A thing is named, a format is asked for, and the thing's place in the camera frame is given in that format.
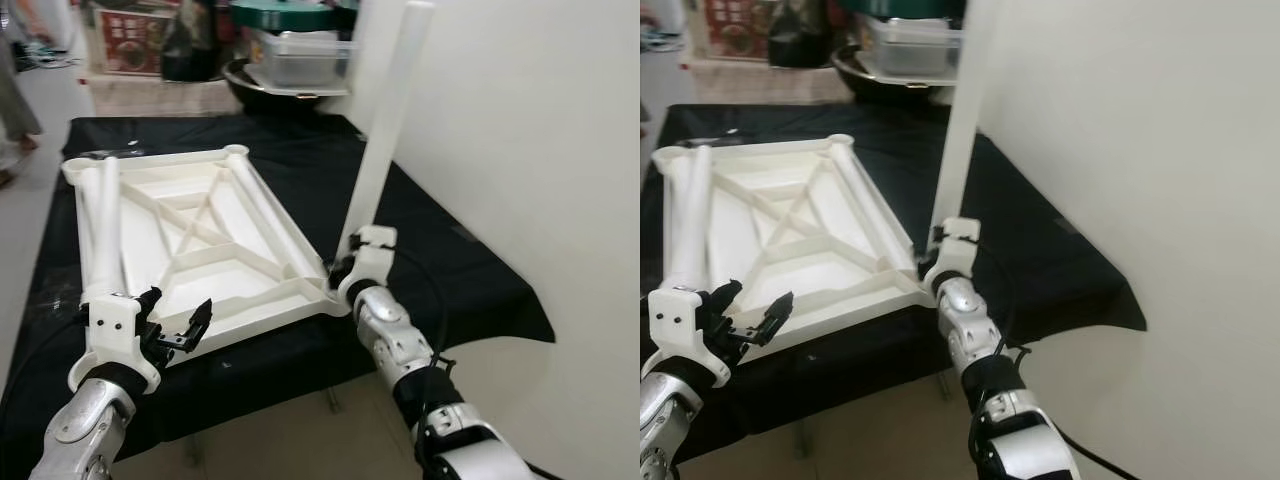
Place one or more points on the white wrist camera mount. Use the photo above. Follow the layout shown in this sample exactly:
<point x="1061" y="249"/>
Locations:
<point x="680" y="325"/>
<point x="955" y="255"/>
<point x="105" y="335"/>
<point x="370" y="260"/>

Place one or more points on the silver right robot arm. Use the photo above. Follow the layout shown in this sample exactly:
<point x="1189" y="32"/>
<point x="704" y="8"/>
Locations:
<point x="970" y="330"/>
<point x="395" y="340"/>

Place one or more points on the black wok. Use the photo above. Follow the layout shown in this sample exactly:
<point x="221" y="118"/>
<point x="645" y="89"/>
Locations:
<point x="860" y="90"/>
<point x="250" y="98"/>

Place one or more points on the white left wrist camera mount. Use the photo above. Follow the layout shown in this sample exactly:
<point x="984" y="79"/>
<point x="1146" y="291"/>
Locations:
<point x="680" y="325"/>
<point x="105" y="335"/>

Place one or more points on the clear plastic storage box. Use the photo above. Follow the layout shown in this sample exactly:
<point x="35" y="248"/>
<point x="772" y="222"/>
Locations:
<point x="300" y="62"/>
<point x="910" y="50"/>

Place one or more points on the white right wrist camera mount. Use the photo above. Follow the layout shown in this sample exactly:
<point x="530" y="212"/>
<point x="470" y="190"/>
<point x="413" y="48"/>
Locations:
<point x="370" y="260"/>
<point x="955" y="255"/>

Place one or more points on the black bag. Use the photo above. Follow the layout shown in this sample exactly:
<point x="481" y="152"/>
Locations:
<point x="192" y="45"/>
<point x="800" y="35"/>

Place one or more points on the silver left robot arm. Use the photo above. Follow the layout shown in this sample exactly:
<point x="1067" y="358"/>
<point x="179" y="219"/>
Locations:
<point x="80" y="430"/>
<point x="665" y="420"/>

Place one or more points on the red printed carton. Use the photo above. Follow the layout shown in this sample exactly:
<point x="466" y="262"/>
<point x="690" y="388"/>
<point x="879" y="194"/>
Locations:
<point x="132" y="42"/>
<point x="738" y="28"/>

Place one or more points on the black tablecloth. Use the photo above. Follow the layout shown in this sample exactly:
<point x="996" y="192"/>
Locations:
<point x="1040" y="270"/>
<point x="440" y="280"/>

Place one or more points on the person in grey trousers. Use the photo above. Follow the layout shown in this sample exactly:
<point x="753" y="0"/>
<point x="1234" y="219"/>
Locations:
<point x="12" y="100"/>

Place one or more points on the white plastic table top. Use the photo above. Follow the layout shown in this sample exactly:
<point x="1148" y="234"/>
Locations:
<point x="830" y="270"/>
<point x="230" y="270"/>

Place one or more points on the green pot lid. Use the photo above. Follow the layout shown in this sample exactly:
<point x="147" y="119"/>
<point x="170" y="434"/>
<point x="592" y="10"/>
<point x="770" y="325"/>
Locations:
<point x="900" y="6"/>
<point x="290" y="15"/>

